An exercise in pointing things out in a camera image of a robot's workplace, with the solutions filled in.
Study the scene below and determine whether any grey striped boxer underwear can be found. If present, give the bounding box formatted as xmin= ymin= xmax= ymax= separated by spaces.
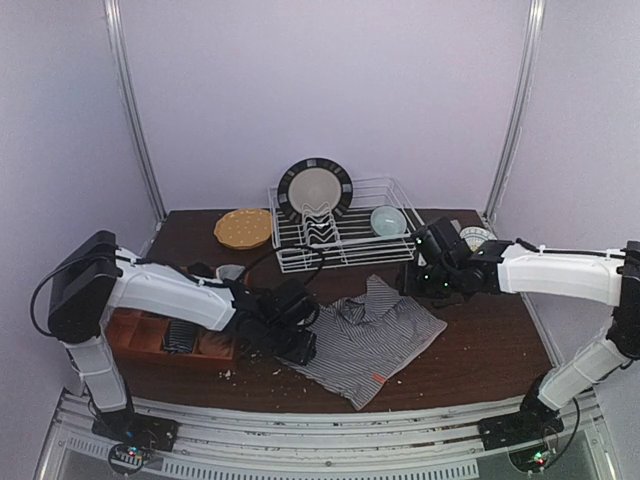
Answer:
xmin=283 ymin=275 xmax=447 ymax=411

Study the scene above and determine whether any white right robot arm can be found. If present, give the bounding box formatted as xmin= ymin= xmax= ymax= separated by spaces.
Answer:
xmin=398 ymin=217 xmax=639 ymax=427

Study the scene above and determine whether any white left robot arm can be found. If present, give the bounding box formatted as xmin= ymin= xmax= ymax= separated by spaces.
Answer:
xmin=45 ymin=230 xmax=320 ymax=414

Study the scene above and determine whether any brown rolled underwear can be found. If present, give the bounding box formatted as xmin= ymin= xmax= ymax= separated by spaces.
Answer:
xmin=198 ymin=332 xmax=235 ymax=358

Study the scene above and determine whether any navy striped rolled underwear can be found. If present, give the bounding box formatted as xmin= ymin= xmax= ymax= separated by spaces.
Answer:
xmin=162 ymin=319 xmax=198 ymax=354

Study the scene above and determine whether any yellow patterned white bowl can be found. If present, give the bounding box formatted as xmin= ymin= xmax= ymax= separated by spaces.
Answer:
xmin=460 ymin=226 xmax=497 ymax=252

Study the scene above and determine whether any grey rolled sock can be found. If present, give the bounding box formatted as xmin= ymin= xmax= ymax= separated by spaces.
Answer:
xmin=215 ymin=264 xmax=245 ymax=282

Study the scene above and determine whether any light blue bowl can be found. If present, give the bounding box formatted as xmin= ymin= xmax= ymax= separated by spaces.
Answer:
xmin=370 ymin=205 xmax=407 ymax=237

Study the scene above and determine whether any yellow dotted plate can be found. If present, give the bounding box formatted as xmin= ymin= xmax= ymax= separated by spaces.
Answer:
xmin=213 ymin=208 xmax=272 ymax=250

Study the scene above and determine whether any brown wooden organizer box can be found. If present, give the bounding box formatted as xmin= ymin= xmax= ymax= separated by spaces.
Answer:
xmin=104 ymin=264 xmax=251 ymax=372

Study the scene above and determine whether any black rimmed grey plate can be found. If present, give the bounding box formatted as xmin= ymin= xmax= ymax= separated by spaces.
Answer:
xmin=276 ymin=157 xmax=354 ymax=223

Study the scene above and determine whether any white wire dish rack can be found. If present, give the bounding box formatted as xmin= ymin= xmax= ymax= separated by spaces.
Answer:
xmin=268 ymin=177 xmax=424 ymax=273

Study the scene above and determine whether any right aluminium frame post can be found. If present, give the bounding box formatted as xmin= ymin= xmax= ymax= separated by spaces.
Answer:
xmin=483 ymin=0 xmax=546 ymax=226

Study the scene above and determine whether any aluminium frame post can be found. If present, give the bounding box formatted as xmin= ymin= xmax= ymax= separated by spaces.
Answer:
xmin=103 ymin=0 xmax=167 ymax=223
xmin=483 ymin=0 xmax=546 ymax=226

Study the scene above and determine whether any aluminium front rail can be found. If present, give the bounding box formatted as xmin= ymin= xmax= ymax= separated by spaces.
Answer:
xmin=33 ymin=393 xmax=623 ymax=479

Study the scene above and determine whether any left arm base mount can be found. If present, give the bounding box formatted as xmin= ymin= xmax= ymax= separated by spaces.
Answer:
xmin=88 ymin=396 xmax=179 ymax=478

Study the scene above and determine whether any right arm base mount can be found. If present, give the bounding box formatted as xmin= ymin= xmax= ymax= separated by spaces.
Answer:
xmin=478 ymin=375 xmax=564 ymax=473

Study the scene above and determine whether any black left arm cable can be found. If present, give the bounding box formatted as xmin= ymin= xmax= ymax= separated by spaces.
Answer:
xmin=29 ymin=247 xmax=331 ymax=346

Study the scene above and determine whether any left aluminium frame post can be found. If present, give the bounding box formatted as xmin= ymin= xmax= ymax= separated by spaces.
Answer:
xmin=103 ymin=0 xmax=167 ymax=223

